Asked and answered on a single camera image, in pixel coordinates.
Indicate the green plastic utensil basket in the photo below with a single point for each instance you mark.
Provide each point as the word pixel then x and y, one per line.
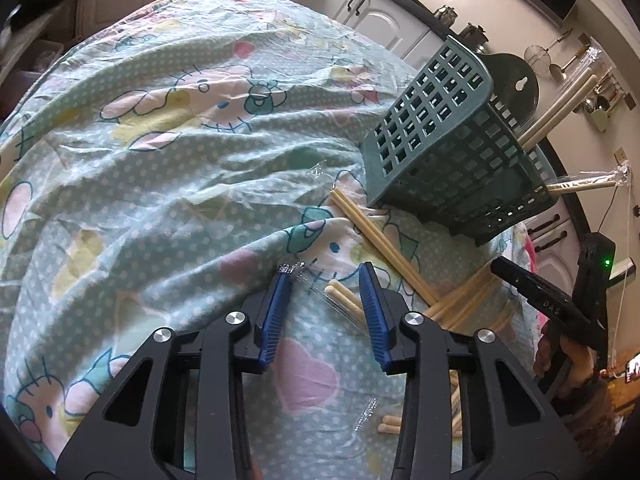
pixel 425 120

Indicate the cartoon printed teal tablecloth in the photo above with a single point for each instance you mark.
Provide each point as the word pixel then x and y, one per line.
pixel 150 185

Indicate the lit phone screen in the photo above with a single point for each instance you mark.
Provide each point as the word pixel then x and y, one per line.
pixel 632 367

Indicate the bunch of hanging steel utensils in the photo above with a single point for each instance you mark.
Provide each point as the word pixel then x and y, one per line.
pixel 605 87

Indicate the beige wall outlet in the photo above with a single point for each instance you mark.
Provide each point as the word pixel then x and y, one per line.
pixel 621 153

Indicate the person's right hand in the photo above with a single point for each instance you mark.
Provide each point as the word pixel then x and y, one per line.
pixel 575 357

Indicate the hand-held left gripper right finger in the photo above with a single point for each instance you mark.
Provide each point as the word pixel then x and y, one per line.
pixel 372 310

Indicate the green spatula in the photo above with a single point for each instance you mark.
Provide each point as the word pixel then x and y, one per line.
pixel 600 119

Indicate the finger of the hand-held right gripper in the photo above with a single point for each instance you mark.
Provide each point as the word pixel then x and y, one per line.
pixel 510 272

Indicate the clear plastic wrapper scrap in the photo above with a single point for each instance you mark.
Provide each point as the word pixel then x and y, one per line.
pixel 317 169

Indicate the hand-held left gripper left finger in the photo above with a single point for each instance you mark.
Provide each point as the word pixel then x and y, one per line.
pixel 275 310

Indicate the metal kettle pots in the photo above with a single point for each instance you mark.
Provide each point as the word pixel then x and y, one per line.
pixel 474 37

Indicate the small steel kettle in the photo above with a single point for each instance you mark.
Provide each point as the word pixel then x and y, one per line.
pixel 445 14

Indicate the white upper kitchen cabinets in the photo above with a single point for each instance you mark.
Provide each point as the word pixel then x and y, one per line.
pixel 610 5

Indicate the beige chopstick pair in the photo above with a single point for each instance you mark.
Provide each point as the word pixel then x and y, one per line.
pixel 585 185
pixel 380 245
pixel 455 400
pixel 392 423
pixel 477 307
pixel 560 110
pixel 342 296
pixel 462 292

